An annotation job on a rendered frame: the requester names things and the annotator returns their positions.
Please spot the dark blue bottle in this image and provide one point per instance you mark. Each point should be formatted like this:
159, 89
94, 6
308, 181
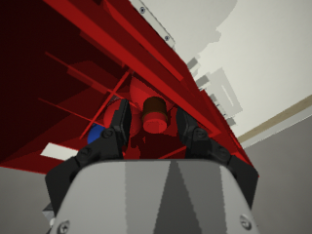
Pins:
94, 132

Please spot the red crate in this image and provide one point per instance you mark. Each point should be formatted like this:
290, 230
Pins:
43, 101
226, 138

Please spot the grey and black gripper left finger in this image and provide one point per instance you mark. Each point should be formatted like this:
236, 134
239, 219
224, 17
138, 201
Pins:
109, 145

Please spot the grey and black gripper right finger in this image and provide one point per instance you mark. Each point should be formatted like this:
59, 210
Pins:
200, 146

